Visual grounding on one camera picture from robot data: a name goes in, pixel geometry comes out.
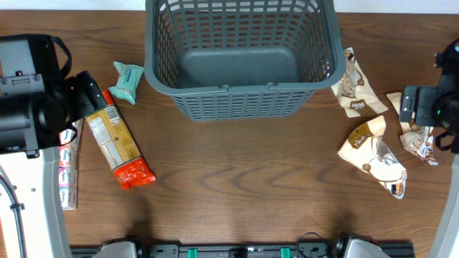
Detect grey plastic mesh basket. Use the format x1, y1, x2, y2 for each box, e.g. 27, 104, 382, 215
144, 0, 346, 120

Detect teal snack packet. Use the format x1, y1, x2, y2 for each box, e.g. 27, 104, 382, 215
108, 62, 144, 105

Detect brown white snack bag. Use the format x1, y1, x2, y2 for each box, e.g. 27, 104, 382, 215
331, 47, 388, 118
399, 116, 438, 166
338, 115, 407, 199

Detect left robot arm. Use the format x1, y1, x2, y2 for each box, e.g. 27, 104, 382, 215
1, 34, 107, 257

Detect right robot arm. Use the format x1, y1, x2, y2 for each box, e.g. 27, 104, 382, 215
399, 40, 458, 257

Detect orange cracker package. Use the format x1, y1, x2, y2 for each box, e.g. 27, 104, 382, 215
86, 90, 156, 189

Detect Kleenex tissue multipack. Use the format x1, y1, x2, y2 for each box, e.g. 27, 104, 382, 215
58, 120, 83, 210

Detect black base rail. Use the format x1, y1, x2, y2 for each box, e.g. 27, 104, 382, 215
70, 232, 416, 258

